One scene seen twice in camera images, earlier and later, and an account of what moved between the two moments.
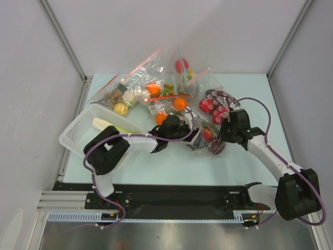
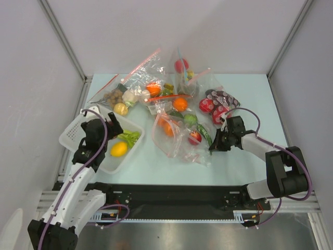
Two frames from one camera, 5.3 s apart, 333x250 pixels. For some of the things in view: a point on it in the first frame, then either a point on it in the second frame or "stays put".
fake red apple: [208, 134] -> [194, 138]
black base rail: [200, 199] stays put
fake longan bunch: [113, 98] stays put
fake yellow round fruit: [120, 109] stays put
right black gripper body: [225, 134] -> [221, 140]
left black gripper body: [184, 132] -> [111, 132]
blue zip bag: [185, 79] stays put
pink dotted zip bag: [219, 102] stays put
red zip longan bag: [111, 96] stays put
